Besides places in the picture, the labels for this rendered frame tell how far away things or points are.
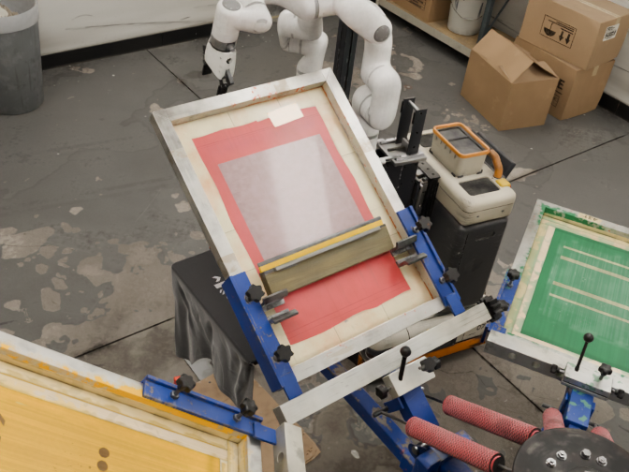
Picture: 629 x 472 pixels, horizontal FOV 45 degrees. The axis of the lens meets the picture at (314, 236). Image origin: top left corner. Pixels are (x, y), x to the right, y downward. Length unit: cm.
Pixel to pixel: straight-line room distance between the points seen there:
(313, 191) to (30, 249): 222
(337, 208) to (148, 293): 178
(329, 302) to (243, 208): 34
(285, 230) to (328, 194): 18
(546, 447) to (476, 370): 192
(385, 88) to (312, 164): 35
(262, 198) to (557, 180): 321
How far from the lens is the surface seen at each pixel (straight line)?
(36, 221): 423
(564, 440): 173
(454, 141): 314
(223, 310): 231
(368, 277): 209
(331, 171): 217
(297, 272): 196
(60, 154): 473
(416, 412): 196
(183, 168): 198
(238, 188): 204
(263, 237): 200
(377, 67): 236
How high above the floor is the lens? 259
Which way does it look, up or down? 39 degrees down
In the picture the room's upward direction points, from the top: 7 degrees clockwise
